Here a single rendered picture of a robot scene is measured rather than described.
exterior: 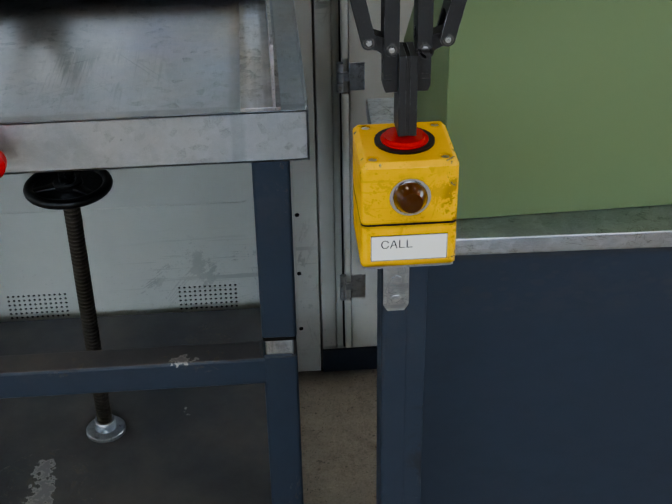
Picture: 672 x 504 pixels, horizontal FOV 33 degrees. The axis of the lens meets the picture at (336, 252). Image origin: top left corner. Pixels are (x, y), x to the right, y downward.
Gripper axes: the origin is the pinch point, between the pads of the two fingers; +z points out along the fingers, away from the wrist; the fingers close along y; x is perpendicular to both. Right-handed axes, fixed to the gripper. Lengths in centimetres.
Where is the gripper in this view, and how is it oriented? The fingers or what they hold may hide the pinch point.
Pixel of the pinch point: (405, 89)
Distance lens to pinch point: 93.3
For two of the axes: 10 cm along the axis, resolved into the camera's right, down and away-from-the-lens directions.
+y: -10.0, 0.5, -0.6
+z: 0.2, 8.5, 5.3
